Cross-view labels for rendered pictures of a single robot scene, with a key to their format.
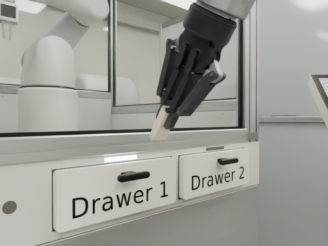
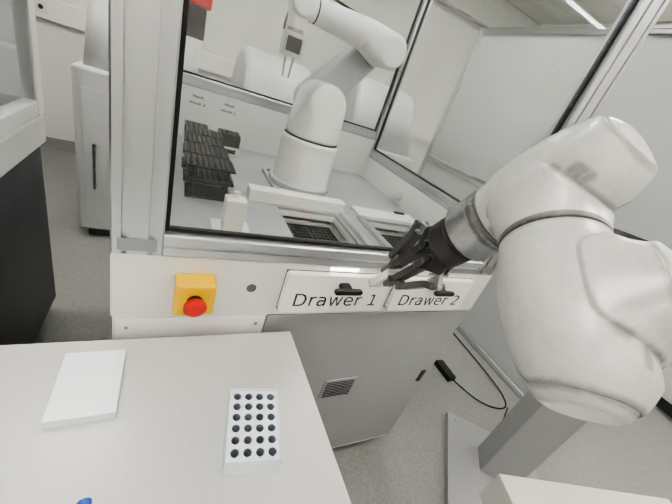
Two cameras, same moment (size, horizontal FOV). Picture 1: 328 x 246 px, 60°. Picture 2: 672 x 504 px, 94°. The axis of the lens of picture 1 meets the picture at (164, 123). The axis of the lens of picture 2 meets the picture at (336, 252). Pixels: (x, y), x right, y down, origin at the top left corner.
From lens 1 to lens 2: 0.29 m
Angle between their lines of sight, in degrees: 27
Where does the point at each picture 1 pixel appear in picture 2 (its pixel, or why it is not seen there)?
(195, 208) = (395, 315)
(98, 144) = (329, 256)
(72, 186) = (298, 285)
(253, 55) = not seen: hidden behind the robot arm
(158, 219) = (359, 316)
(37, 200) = (271, 287)
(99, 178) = (320, 284)
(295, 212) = not seen: hidden behind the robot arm
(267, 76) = not seen: hidden behind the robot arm
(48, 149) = (288, 254)
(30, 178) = (270, 272)
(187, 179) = (396, 296)
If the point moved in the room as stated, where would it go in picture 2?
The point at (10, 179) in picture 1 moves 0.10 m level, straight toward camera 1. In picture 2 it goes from (256, 271) to (254, 301)
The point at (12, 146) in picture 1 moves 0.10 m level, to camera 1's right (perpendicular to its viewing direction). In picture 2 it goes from (263, 249) to (306, 270)
